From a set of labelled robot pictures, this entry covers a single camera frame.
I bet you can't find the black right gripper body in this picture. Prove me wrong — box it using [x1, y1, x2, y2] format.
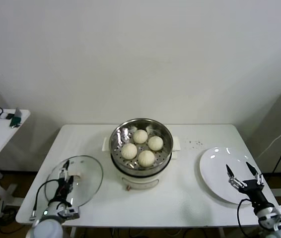
[239, 179, 275, 211]

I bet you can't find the glass lid with cream handle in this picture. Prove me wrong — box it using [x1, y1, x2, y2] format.
[45, 155, 104, 208]

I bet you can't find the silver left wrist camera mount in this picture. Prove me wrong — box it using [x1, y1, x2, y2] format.
[60, 207, 80, 220]

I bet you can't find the white steamed baozi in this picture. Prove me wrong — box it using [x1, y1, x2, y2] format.
[120, 143, 138, 160]
[147, 135, 164, 151]
[137, 150, 155, 168]
[133, 129, 148, 144]

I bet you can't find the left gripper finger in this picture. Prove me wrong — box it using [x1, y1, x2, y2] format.
[60, 160, 70, 179]

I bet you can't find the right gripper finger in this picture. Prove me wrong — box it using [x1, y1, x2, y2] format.
[245, 162, 264, 186]
[225, 164, 242, 189]

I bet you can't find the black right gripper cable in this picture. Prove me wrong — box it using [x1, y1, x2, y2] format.
[237, 198, 257, 233]

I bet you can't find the thin white cable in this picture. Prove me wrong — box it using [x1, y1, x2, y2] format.
[255, 121, 281, 160]

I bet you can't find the white round plate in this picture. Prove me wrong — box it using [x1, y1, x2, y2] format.
[195, 146, 264, 205]

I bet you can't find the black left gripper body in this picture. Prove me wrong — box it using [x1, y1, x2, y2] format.
[56, 176, 74, 202]

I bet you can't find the green circuit board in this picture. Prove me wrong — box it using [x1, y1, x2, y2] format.
[8, 107, 23, 128]

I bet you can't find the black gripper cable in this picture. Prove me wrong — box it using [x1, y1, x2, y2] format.
[237, 198, 257, 233]
[29, 179, 60, 221]

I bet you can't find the cream electric cooking pot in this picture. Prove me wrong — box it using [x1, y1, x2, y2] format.
[102, 135, 182, 191]

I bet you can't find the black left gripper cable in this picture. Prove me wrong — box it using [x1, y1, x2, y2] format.
[29, 179, 60, 221]

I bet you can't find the stainless steel steamer basket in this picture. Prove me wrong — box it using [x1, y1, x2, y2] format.
[109, 118, 175, 175]

